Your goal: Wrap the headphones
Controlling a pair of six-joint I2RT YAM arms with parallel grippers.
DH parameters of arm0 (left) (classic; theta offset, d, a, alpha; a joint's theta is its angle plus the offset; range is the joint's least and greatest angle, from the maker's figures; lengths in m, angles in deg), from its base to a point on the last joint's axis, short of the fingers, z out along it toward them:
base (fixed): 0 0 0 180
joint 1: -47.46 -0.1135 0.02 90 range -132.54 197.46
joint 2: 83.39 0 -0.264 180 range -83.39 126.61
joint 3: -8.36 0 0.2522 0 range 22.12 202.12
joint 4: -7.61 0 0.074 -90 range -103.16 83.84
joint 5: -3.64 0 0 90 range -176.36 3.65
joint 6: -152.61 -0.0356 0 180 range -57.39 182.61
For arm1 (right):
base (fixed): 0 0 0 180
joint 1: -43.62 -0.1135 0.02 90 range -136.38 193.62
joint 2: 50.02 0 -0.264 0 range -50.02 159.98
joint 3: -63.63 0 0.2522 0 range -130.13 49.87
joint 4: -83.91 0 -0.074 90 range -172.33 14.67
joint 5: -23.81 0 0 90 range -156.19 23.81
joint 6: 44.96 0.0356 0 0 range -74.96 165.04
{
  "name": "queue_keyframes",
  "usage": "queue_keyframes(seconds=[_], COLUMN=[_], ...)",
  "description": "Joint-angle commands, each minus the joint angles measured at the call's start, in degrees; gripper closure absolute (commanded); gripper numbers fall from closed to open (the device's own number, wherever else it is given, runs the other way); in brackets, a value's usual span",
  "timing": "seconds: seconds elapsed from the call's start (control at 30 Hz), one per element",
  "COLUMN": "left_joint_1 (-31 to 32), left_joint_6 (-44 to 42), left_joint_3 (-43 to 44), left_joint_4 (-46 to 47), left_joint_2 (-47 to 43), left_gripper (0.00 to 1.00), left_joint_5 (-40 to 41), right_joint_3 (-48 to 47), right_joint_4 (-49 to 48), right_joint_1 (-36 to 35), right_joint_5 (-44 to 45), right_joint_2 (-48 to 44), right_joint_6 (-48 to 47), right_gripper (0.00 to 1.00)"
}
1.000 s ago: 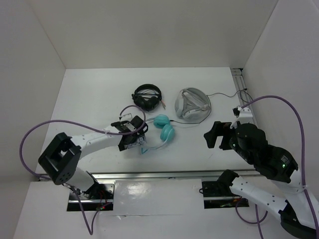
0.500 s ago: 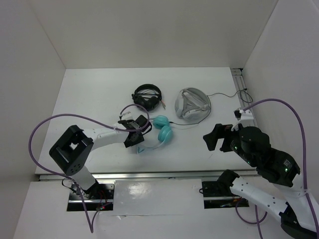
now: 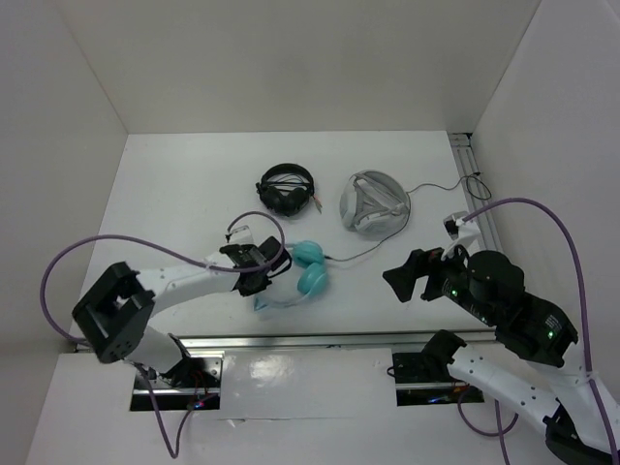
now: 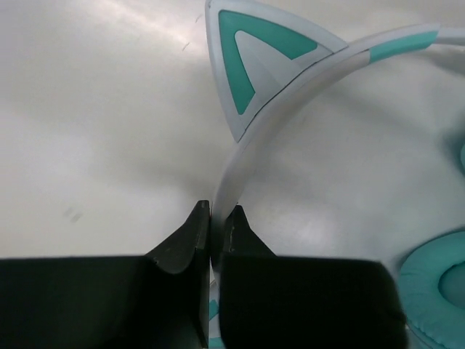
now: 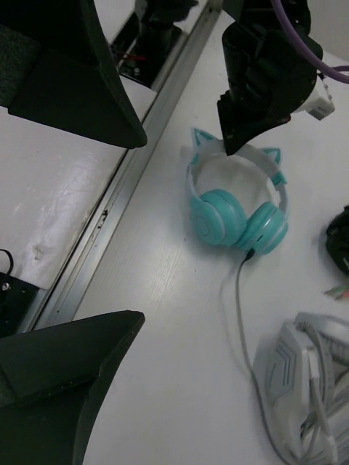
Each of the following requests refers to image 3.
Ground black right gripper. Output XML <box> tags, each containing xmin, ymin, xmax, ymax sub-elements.
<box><xmin>379</xmin><ymin>234</ymin><xmax>495</xmax><ymax>323</ymax></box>

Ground teal cat-ear headphones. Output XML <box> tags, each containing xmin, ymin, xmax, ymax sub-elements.
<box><xmin>253</xmin><ymin>240</ymin><xmax>329</xmax><ymax>312</ymax></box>

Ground thin black headphone cable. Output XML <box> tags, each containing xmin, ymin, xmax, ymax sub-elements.
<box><xmin>325</xmin><ymin>174</ymin><xmax>491</xmax><ymax>264</ymax></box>

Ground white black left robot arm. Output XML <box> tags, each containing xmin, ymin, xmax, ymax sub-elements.
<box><xmin>73</xmin><ymin>236</ymin><xmax>292</xmax><ymax>387</ymax></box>

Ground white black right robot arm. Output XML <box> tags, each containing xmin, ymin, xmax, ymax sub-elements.
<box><xmin>383</xmin><ymin>246</ymin><xmax>619</xmax><ymax>464</ymax></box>

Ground grey white headphones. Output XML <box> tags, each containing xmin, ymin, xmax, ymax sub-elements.
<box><xmin>339</xmin><ymin>170</ymin><xmax>412</xmax><ymax>239</ymax></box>

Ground black headphones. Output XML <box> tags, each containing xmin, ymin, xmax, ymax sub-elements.
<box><xmin>256</xmin><ymin>163</ymin><xmax>323</xmax><ymax>217</ymax></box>

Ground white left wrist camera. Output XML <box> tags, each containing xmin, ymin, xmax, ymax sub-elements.
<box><xmin>225</xmin><ymin>225</ymin><xmax>255</xmax><ymax>245</ymax></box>

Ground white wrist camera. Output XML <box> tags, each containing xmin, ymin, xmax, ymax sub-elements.
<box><xmin>225</xmin><ymin>225</ymin><xmax>255</xmax><ymax>245</ymax></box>
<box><xmin>442</xmin><ymin>211</ymin><xmax>481</xmax><ymax>261</ymax></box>

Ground aluminium front rail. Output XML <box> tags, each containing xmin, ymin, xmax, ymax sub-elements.
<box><xmin>180</xmin><ymin>331</ymin><xmax>435</xmax><ymax>351</ymax></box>

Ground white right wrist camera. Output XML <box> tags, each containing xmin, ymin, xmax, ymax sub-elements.
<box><xmin>442</xmin><ymin>211</ymin><xmax>481</xmax><ymax>261</ymax></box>

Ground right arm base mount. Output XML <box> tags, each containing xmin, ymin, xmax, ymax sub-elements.
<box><xmin>386</xmin><ymin>353</ymin><xmax>484</xmax><ymax>407</ymax></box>

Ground aluminium side rail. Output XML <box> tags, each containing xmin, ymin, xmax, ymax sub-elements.
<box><xmin>448</xmin><ymin>133</ymin><xmax>503</xmax><ymax>252</ymax></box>

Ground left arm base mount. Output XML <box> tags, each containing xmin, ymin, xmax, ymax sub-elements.
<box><xmin>130</xmin><ymin>355</ymin><xmax>223</xmax><ymax>412</ymax></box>

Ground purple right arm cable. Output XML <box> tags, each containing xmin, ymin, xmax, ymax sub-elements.
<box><xmin>457</xmin><ymin>197</ymin><xmax>620</xmax><ymax>465</ymax></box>

